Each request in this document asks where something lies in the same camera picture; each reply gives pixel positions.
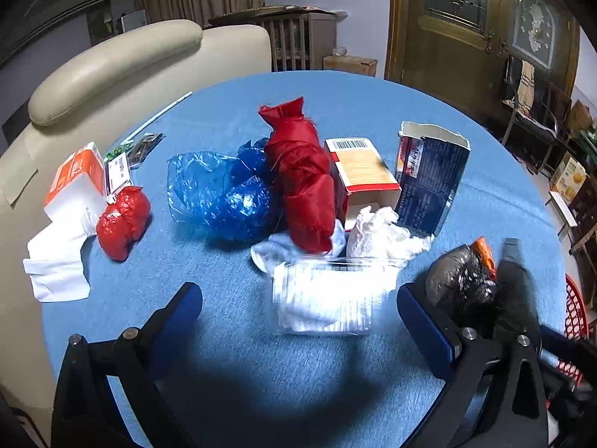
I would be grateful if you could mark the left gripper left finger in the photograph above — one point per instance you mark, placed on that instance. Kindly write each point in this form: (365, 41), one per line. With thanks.
(168, 329)

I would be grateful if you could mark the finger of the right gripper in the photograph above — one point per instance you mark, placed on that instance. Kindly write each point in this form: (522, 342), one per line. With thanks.
(514, 302)

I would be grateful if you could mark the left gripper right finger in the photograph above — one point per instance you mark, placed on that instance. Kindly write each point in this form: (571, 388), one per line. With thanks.
(434, 333)

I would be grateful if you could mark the black plastic trash bag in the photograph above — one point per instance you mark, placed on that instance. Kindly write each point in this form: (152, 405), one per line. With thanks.
(463, 276)

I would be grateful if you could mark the blue plastic bag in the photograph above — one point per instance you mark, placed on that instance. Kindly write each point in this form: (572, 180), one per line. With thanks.
(223, 197)

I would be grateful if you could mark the red plastic mesh basket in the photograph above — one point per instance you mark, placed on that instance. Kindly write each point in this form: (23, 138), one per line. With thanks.
(576, 327)

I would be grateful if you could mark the clear plastic container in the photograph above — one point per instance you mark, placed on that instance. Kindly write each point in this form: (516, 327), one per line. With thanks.
(344, 297)

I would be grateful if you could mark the small red plastic bag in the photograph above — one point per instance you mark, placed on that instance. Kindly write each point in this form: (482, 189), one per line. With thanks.
(123, 222)

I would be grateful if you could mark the crumpled white paper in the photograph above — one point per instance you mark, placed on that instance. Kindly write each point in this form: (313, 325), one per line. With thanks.
(377, 235)

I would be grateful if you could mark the white paper sheets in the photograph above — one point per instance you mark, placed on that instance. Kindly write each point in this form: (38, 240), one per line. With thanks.
(54, 264)

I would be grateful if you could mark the yellow printed carton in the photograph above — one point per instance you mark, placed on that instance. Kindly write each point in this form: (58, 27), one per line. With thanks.
(568, 178)

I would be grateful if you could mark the orange white tissue box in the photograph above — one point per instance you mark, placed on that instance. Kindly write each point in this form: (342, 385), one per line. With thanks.
(78, 186)

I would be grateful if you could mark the small white label packet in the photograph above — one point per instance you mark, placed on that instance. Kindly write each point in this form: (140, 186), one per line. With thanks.
(117, 174)

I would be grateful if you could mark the dark blue torn carton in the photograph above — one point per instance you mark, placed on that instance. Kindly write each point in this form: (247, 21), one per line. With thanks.
(429, 166)

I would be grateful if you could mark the orange white open carton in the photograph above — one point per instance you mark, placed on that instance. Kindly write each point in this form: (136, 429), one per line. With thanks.
(361, 179)

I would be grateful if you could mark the dark foil packet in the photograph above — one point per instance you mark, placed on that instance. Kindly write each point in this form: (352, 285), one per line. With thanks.
(141, 150)

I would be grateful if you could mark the green small packet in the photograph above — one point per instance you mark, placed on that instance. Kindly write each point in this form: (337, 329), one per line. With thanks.
(114, 153)

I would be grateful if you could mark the metal chair with clothes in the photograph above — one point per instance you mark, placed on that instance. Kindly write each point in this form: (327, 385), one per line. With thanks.
(536, 105)

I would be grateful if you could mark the long red plastic bag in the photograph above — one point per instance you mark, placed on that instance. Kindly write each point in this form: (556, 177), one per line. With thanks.
(303, 176)

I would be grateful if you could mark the white plastic stick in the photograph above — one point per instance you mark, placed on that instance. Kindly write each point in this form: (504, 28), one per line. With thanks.
(154, 117)

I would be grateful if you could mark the beige leather sofa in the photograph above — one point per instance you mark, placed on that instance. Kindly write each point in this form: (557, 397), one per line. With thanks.
(95, 96)

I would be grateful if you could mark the brown cardboard box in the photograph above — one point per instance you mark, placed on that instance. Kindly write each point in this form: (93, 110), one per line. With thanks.
(351, 64)

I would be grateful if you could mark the wooden double door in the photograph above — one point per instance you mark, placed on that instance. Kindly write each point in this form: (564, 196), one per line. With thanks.
(457, 50)

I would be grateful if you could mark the wooden slatted cabinet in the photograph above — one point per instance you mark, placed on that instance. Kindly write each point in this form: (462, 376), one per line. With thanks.
(301, 37)

